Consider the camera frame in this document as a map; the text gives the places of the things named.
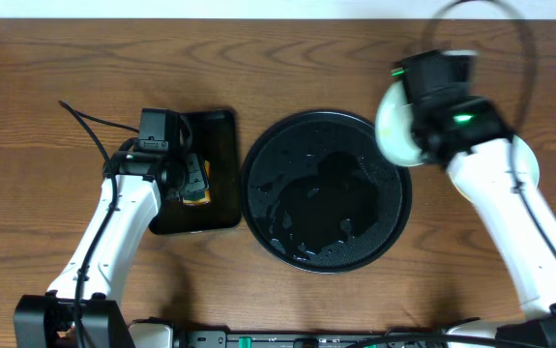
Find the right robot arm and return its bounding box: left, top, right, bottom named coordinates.
left=376, top=50, right=556, bottom=347

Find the mint plate with crumbs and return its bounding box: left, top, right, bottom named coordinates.
left=374, top=81, right=423, bottom=167

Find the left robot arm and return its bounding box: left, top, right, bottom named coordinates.
left=14, top=149, right=210, bottom=347

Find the yellow green sponge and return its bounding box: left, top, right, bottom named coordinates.
left=182, top=159, right=211, bottom=206

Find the round black tray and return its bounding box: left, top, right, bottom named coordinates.
left=240, top=110, right=412, bottom=274

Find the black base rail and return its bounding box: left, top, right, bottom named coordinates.
left=132, top=330, right=501, bottom=348

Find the rectangular black tray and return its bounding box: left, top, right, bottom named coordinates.
left=149, top=110, right=242, bottom=235

